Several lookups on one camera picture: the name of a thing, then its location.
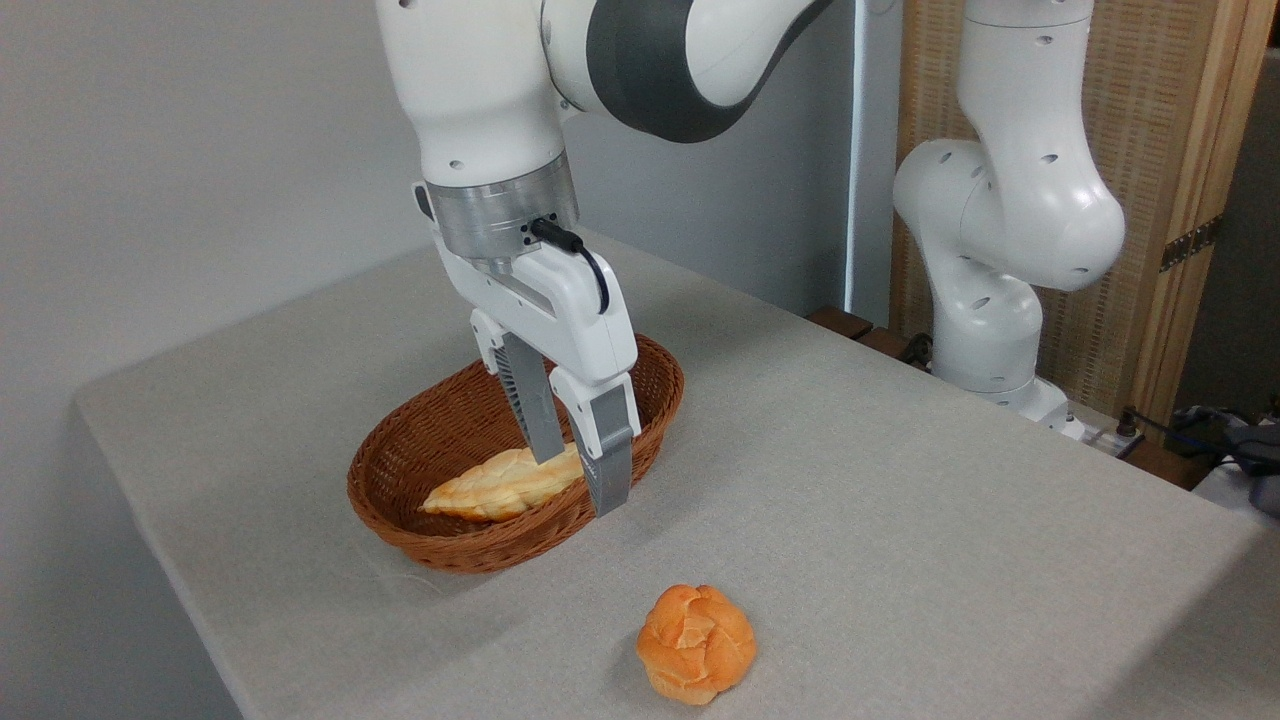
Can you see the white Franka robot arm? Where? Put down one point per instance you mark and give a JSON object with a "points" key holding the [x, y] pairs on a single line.
{"points": [[1010, 210]]}

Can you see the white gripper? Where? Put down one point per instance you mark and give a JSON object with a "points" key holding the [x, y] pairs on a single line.
{"points": [[570, 320]]}

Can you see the white vertical wall strip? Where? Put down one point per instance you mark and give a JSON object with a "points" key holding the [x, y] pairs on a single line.
{"points": [[857, 150]]}

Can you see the wooden woven folding screen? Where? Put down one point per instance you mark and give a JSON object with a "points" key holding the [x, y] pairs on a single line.
{"points": [[1180, 130]]}

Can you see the brown wicker basket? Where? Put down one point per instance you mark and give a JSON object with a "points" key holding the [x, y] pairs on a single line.
{"points": [[460, 545]]}

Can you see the dark wooden base slats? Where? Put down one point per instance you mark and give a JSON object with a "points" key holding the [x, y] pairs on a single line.
{"points": [[850, 324]]}

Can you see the grey fabric tablecloth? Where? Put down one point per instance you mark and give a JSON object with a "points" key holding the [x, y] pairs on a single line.
{"points": [[900, 560]]}

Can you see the round knotted bread roll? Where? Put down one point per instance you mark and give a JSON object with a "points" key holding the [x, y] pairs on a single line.
{"points": [[697, 645]]}

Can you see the metal screen hinge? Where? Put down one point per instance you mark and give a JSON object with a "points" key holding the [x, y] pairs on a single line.
{"points": [[1190, 243]]}

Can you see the long twisted bread loaf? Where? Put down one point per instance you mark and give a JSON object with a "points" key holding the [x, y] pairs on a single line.
{"points": [[495, 490]]}

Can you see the dark grey bag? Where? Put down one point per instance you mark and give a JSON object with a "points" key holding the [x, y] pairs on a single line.
{"points": [[1260, 465]]}

